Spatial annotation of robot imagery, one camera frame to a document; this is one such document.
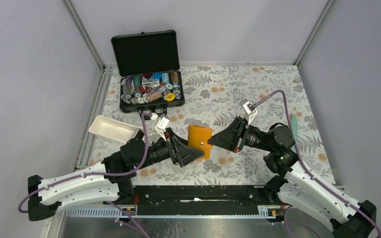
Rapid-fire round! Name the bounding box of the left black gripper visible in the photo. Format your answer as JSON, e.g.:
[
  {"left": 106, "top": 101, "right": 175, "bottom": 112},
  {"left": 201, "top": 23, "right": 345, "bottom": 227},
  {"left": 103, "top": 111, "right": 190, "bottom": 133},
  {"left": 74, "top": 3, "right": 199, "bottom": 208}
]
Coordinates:
[{"left": 136, "top": 128, "right": 205, "bottom": 170}]

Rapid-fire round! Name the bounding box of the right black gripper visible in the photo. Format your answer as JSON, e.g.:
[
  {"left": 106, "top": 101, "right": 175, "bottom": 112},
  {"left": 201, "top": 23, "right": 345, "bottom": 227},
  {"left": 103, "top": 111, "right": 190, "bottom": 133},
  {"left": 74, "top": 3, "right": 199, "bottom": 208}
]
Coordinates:
[{"left": 207, "top": 116, "right": 275, "bottom": 153}]

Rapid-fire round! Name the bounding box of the orange leather card holder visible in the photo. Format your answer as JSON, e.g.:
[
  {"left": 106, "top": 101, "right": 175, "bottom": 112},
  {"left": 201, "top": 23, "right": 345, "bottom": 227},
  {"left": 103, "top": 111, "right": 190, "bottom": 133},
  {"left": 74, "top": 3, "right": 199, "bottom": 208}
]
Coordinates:
[{"left": 188, "top": 124, "right": 213, "bottom": 160}]

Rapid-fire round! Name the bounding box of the white rectangular plastic tray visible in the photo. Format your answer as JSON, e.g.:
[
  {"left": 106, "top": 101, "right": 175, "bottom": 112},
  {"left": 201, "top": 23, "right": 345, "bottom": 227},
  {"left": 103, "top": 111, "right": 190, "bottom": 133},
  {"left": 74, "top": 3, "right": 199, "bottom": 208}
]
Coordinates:
[{"left": 88, "top": 115, "right": 142, "bottom": 145}]

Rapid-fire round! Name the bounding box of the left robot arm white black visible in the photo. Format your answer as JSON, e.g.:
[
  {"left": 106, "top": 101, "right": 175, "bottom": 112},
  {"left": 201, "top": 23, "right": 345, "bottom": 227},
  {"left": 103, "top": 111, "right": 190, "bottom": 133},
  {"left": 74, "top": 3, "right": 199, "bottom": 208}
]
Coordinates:
[{"left": 27, "top": 128, "right": 204, "bottom": 221}]

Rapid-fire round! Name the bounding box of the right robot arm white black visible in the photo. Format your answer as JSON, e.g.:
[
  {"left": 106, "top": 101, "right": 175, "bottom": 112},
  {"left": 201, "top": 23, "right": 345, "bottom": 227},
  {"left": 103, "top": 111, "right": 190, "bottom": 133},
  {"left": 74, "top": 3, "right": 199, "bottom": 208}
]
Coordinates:
[{"left": 208, "top": 117, "right": 377, "bottom": 238}]

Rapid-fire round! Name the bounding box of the floral patterned table mat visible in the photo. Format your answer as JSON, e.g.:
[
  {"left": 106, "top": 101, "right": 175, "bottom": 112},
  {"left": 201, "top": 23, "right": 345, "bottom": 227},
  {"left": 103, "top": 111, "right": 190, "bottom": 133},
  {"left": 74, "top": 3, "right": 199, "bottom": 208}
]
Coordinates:
[{"left": 89, "top": 65, "right": 336, "bottom": 186}]

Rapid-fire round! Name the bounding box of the yellow round chip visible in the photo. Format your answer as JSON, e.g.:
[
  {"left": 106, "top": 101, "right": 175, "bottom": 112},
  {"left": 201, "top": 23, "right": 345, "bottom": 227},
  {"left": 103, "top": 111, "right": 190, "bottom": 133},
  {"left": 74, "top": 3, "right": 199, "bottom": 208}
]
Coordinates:
[{"left": 164, "top": 93, "right": 176, "bottom": 102}]

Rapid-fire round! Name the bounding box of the mint green wand massager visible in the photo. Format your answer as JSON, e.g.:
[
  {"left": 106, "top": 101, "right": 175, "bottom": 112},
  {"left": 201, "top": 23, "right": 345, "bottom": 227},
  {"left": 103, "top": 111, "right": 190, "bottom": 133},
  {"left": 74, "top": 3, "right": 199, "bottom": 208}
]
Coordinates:
[{"left": 290, "top": 114, "right": 298, "bottom": 154}]

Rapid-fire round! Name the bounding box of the black poker chip case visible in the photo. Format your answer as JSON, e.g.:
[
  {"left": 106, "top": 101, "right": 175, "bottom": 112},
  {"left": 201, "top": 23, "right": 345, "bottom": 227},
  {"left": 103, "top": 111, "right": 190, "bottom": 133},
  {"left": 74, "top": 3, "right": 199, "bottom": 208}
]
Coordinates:
[{"left": 111, "top": 30, "right": 185, "bottom": 113}]

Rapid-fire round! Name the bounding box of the blue round chip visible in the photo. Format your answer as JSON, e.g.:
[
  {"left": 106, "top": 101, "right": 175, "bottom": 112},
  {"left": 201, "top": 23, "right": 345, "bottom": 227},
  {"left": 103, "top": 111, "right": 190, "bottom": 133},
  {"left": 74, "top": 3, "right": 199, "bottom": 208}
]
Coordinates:
[{"left": 152, "top": 73, "right": 162, "bottom": 81}]

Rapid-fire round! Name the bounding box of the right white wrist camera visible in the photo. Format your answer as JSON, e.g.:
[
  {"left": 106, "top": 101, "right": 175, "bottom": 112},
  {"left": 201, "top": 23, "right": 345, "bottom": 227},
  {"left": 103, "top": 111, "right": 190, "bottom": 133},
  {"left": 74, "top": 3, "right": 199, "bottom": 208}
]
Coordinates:
[{"left": 240, "top": 99, "right": 257, "bottom": 125}]

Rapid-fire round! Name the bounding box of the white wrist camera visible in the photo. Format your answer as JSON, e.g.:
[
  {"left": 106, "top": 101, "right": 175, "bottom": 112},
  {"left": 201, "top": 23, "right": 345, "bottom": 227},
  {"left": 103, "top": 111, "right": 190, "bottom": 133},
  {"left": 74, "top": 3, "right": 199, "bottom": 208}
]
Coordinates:
[
  {"left": 240, "top": 99, "right": 257, "bottom": 125},
  {"left": 150, "top": 113, "right": 170, "bottom": 141}
]

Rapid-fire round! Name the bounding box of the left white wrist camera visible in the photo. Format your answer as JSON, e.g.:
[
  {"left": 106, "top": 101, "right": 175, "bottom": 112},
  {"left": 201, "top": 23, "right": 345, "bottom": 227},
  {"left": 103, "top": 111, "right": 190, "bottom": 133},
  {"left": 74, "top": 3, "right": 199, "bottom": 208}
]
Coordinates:
[{"left": 150, "top": 113, "right": 170, "bottom": 141}]

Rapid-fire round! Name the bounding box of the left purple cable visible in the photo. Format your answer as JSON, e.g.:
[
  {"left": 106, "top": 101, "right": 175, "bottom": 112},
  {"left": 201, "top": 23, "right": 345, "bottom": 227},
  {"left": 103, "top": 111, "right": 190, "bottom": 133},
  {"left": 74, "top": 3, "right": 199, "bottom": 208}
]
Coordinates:
[{"left": 17, "top": 113, "right": 153, "bottom": 214}]

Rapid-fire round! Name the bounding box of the purple cable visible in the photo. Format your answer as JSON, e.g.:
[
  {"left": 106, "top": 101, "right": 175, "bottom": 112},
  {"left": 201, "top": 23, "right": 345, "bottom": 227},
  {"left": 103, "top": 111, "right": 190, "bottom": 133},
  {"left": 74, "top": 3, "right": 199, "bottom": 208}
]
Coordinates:
[
  {"left": 252, "top": 89, "right": 381, "bottom": 238},
  {"left": 17, "top": 113, "right": 153, "bottom": 214}
]

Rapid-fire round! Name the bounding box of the grey slotted cable duct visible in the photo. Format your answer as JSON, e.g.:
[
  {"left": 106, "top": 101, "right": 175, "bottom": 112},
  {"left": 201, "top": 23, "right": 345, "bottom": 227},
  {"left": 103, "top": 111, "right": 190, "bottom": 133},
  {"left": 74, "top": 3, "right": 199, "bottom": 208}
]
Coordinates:
[{"left": 65, "top": 206, "right": 276, "bottom": 219}]

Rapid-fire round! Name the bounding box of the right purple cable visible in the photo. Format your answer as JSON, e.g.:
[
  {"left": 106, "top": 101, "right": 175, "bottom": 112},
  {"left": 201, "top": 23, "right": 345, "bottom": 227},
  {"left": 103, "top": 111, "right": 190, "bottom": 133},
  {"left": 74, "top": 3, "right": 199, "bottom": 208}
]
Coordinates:
[{"left": 252, "top": 89, "right": 381, "bottom": 238}]

